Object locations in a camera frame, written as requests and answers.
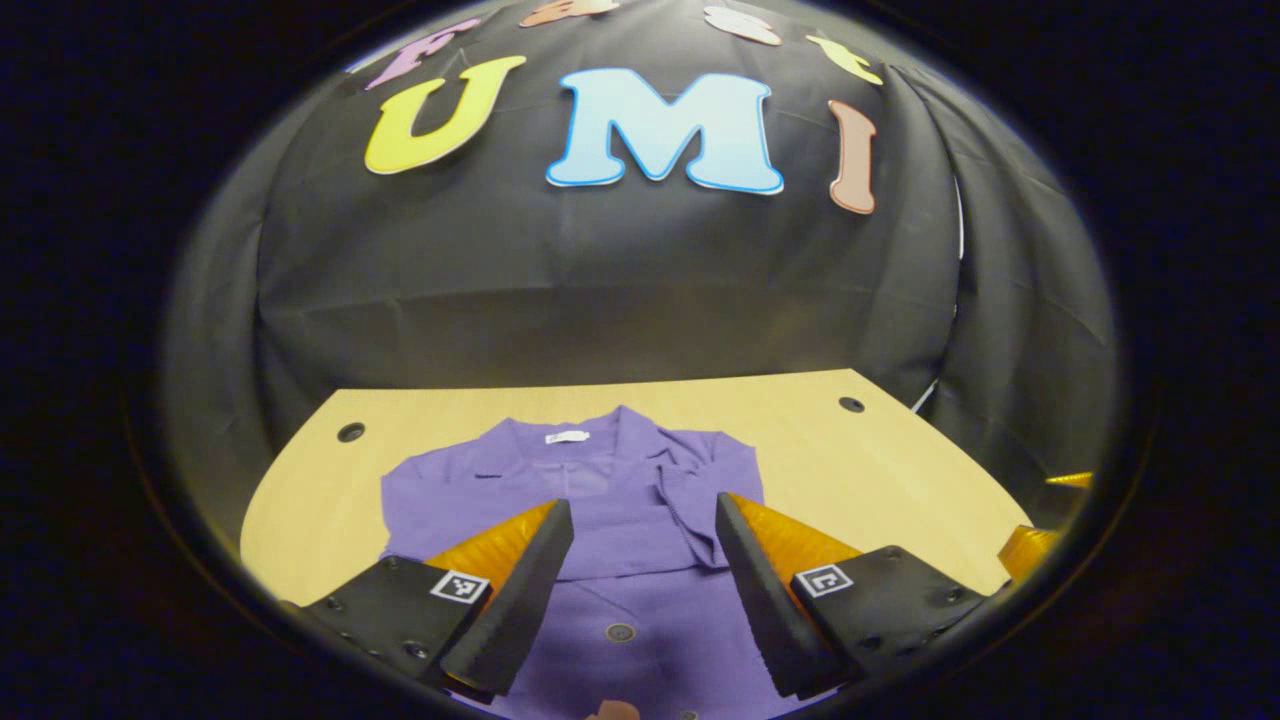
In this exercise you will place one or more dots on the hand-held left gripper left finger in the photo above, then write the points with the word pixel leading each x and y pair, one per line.
pixel 520 600

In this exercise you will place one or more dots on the purple button shirt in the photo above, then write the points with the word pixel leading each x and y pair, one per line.
pixel 620 540

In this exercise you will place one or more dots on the black backdrop cloth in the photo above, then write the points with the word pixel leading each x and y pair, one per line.
pixel 600 280

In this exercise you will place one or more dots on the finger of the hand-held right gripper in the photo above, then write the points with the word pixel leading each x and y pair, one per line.
pixel 1028 548
pixel 1072 481

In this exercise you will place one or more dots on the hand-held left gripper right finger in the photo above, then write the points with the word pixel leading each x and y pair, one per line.
pixel 765 610

